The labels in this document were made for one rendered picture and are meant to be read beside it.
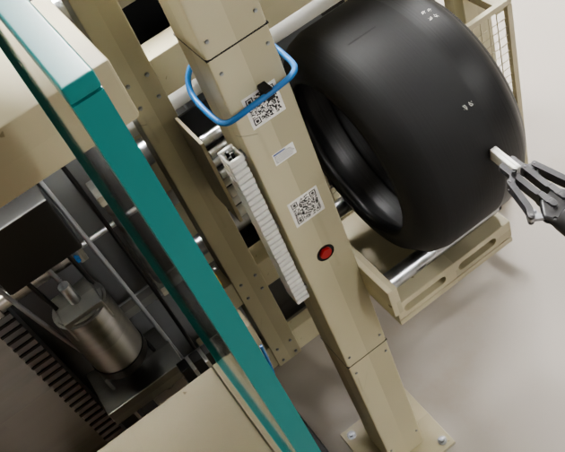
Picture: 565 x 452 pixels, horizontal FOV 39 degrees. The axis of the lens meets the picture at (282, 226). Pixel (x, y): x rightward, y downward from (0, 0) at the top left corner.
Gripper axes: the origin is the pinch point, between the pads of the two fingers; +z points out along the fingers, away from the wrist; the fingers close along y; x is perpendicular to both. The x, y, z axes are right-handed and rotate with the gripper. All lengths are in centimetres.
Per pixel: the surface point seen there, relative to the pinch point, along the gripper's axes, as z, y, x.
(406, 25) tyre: 27.9, -0.3, -17.9
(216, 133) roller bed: 63, 35, 15
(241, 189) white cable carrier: 26, 44, -8
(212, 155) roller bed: 61, 38, 19
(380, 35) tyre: 29.5, 4.9, -18.0
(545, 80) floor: 97, -118, 140
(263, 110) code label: 26.8, 34.3, -21.9
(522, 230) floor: 45, -53, 132
